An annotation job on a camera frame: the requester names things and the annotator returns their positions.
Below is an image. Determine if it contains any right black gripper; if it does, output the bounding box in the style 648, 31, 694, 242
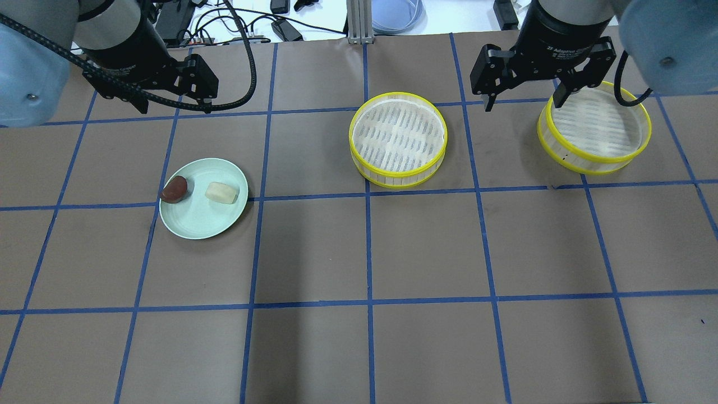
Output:
470, 3, 616, 112

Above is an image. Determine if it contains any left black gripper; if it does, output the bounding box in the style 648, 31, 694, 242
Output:
75, 16, 219, 113

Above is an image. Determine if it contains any yellow steamer basket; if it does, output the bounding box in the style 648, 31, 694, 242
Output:
348, 91, 449, 190
536, 80, 653, 176

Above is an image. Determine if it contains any white bun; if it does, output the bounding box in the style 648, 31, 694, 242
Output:
205, 181, 239, 205

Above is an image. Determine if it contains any brown bun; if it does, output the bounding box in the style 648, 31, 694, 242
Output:
160, 176, 189, 204

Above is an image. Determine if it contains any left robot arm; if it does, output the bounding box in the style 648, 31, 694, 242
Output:
1, 1, 219, 127

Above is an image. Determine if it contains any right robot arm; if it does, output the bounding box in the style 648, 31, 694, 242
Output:
470, 1, 717, 112

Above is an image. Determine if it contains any black power adapter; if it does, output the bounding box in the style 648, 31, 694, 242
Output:
271, 20, 303, 43

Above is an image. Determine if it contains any light green plate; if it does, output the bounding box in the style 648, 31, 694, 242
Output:
159, 158, 248, 240

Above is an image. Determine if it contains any blue plate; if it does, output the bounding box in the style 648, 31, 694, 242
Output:
371, 1, 424, 34

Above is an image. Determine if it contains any aluminium frame post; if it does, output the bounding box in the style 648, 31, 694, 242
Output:
346, 0, 374, 44

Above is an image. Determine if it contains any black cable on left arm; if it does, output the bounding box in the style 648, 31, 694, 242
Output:
0, 0, 257, 111

